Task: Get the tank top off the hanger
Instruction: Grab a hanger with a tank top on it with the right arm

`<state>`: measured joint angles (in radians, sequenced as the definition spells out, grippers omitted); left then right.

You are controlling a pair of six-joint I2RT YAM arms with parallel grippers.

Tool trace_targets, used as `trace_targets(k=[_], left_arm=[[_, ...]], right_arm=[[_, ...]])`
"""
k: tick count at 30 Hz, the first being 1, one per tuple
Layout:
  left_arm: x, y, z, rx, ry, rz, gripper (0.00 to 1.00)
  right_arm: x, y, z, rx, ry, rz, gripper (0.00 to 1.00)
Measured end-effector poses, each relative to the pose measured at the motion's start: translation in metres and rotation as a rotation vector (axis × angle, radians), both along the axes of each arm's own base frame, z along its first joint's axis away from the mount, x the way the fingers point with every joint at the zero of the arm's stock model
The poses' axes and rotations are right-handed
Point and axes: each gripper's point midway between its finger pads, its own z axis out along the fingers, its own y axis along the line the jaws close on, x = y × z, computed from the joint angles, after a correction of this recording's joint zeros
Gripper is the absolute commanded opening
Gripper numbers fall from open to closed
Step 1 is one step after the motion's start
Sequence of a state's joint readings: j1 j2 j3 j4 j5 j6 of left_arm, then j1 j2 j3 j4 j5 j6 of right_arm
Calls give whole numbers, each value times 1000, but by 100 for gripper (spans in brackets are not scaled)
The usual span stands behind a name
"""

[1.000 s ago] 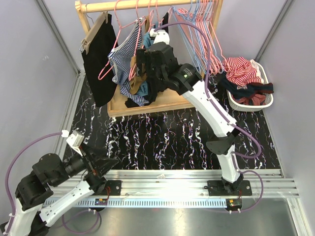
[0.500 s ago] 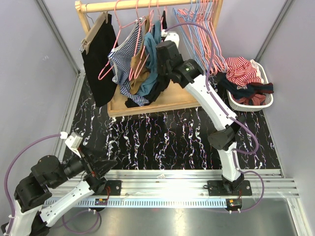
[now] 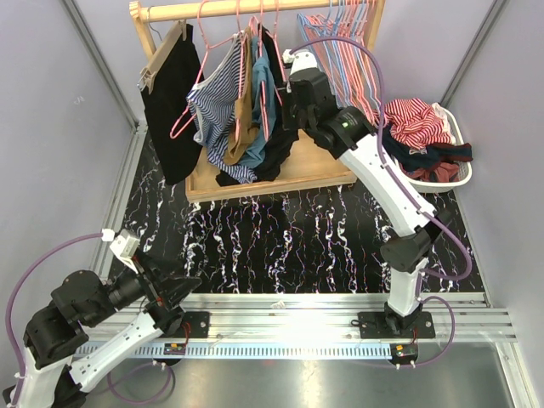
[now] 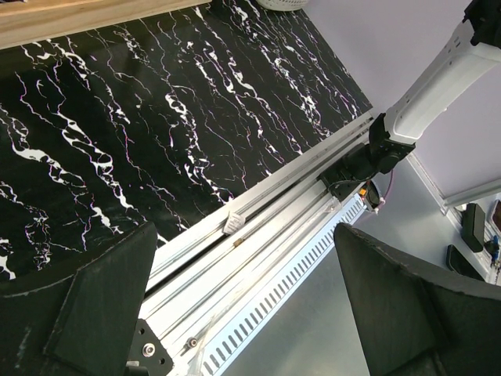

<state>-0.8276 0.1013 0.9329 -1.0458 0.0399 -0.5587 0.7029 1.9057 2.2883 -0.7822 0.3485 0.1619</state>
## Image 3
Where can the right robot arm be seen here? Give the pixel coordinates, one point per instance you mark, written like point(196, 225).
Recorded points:
point(351, 139)

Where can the wooden clothes rack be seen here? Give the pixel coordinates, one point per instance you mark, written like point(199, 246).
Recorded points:
point(307, 167)

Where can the black skirt on rack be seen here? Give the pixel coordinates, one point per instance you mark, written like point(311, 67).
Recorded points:
point(172, 133)

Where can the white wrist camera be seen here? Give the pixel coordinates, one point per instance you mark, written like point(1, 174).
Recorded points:
point(123, 245)
point(298, 61)

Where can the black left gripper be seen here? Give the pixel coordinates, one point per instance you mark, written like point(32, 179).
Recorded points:
point(172, 288)

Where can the pink hanger black garment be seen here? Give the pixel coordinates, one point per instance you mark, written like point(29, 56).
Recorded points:
point(274, 38)

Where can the white perforated plastic basket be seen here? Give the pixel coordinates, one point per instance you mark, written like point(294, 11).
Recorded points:
point(464, 169)

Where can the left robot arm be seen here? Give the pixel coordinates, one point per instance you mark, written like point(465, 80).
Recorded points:
point(50, 376)

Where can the brown tank top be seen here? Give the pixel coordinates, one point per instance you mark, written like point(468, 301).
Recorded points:
point(233, 154)

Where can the bundle of empty pink hangers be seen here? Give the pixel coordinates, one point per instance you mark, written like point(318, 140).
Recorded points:
point(350, 71)

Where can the maroon tank top grey trim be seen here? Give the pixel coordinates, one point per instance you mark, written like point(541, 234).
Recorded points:
point(443, 173)

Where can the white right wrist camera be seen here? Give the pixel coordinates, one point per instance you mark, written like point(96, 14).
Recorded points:
point(298, 61)

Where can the blue white striped tank top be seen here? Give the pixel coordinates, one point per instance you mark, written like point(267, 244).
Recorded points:
point(213, 103)

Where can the aluminium mounting rail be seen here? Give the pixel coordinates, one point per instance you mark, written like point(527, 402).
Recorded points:
point(296, 327)

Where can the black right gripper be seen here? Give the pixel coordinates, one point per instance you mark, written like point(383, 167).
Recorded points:
point(288, 123)

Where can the black marble pattern mat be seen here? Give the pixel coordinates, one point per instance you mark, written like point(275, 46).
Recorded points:
point(324, 240)

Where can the red white striped tank top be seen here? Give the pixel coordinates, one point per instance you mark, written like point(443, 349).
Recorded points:
point(417, 124)

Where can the teal tank top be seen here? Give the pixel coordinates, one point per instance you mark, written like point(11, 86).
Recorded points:
point(254, 154)

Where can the pink hanger brown top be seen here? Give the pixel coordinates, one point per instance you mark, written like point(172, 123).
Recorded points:
point(243, 103)

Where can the navy tank top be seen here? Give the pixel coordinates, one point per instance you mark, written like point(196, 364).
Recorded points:
point(429, 157)

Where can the wooden clip hanger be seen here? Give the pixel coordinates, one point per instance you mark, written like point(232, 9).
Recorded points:
point(157, 60)

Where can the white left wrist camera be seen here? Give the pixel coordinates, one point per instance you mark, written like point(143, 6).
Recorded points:
point(123, 245)

